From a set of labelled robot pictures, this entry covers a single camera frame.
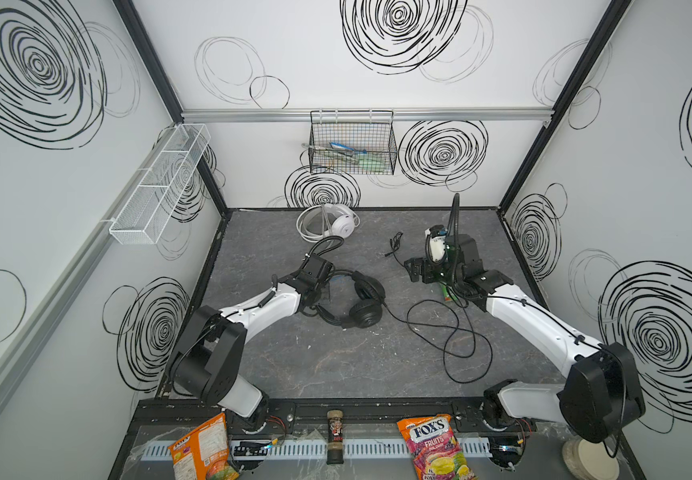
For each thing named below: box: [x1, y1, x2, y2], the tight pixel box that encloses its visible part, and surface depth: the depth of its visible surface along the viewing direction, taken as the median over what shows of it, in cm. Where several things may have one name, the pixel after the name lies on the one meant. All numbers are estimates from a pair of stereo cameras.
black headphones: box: [315, 270, 385, 329], surface depth 87 cm
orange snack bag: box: [168, 412, 241, 480], surface depth 68 cm
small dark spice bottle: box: [326, 410, 344, 465], surface depth 70 cm
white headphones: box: [296, 203, 361, 241], surface depth 112 cm
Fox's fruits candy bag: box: [397, 414, 476, 480], surface depth 68 cm
